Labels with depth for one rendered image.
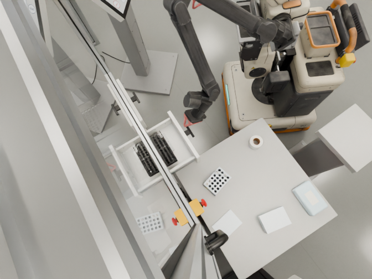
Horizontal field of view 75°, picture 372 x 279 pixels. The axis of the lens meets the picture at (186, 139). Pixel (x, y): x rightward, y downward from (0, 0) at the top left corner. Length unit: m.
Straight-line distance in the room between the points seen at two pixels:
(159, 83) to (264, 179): 1.43
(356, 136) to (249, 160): 0.59
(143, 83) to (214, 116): 0.75
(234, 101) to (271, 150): 0.72
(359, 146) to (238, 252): 0.85
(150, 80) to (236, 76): 0.81
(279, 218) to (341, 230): 1.08
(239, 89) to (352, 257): 1.52
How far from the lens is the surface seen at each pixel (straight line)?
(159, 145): 1.22
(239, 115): 1.95
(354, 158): 1.55
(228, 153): 1.35
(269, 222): 1.29
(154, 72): 2.44
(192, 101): 1.06
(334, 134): 1.55
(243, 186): 1.32
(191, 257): 0.23
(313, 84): 1.58
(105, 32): 2.92
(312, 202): 1.37
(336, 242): 2.31
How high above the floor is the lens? 2.06
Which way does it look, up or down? 73 degrees down
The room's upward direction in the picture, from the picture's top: 11 degrees counter-clockwise
